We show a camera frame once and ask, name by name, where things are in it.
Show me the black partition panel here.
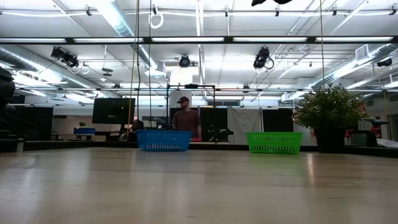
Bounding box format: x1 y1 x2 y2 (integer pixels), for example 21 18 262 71
262 108 294 133
200 107 228 142

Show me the black ceiling spotlight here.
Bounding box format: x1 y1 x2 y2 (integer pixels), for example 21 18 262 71
178 55 192 68
252 46 275 71
50 46 80 69
376 57 394 68

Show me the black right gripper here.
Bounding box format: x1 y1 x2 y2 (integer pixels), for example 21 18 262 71
251 0 294 7

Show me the black overhead light bar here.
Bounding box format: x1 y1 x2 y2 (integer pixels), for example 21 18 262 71
0 35 398 45

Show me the potted green plant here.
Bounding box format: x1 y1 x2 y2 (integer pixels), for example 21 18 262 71
292 83 369 154

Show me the black hanging cable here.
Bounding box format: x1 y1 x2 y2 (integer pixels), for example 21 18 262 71
148 0 153 128

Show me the yellow hanging rope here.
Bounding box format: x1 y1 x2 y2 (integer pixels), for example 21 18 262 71
319 0 325 91
126 0 140 141

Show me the blue storage box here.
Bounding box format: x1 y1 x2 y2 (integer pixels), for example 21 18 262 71
73 127 96 135

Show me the silver ceiling duct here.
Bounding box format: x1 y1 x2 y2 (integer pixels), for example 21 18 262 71
310 43 398 90
96 0 162 72
0 46 94 94

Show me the black background rig frame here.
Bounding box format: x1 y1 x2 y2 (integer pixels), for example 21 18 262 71
166 83 217 141

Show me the white hanging sheet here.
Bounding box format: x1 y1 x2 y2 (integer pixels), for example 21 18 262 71
226 106 262 146

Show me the person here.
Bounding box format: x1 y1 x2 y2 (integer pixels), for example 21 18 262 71
170 96 203 140
118 119 146 142

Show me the green plastic basket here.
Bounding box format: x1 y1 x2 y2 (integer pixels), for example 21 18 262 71
246 131 304 155

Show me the blue plastic basket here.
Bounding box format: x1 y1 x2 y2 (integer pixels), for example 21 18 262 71
136 129 193 152

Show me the black wall monitor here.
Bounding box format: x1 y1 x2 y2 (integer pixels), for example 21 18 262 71
91 97 136 125

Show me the black aluminium table frame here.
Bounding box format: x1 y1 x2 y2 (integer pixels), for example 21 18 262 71
0 139 398 159

